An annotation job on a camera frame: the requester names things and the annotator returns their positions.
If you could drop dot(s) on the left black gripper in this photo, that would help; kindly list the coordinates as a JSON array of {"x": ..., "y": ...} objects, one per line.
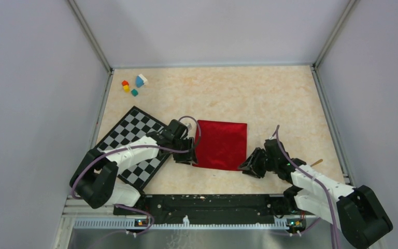
[{"x": 185, "y": 158}]

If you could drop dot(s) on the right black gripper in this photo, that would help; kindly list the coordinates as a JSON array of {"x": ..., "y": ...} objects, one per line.
[{"x": 251, "y": 166}]

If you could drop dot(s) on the red cloth napkin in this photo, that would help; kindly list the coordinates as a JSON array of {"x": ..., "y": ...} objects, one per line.
[{"x": 222, "y": 146}]

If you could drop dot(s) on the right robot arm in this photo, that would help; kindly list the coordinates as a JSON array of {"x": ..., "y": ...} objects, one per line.
[{"x": 355, "y": 211}]

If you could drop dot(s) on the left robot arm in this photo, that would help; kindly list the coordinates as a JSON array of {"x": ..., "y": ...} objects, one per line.
[{"x": 94, "y": 181}]

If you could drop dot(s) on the teal small cube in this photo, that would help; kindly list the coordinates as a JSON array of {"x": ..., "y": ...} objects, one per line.
[{"x": 134, "y": 92}]

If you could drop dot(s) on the blue white block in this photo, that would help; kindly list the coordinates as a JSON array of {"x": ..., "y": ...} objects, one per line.
[{"x": 140, "y": 80}]

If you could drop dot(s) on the yellow small cube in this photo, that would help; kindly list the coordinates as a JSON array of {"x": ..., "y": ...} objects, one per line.
[{"x": 126, "y": 88}]

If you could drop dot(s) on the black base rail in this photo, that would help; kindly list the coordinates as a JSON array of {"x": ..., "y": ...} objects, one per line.
[{"x": 222, "y": 209}]

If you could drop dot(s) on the white toothed cable tray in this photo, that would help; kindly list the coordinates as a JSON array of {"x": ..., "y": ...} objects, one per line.
[{"x": 132, "y": 224}]

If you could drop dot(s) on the aluminium frame left post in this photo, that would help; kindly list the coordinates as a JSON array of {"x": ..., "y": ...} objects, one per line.
[{"x": 87, "y": 31}]

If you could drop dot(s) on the aluminium frame post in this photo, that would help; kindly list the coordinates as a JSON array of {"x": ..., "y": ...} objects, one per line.
[
  {"x": 87, "y": 31},
  {"x": 337, "y": 29}
]

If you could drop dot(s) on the aluminium frame right post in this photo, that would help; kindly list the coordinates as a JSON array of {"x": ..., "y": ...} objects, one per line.
[{"x": 337, "y": 29}]

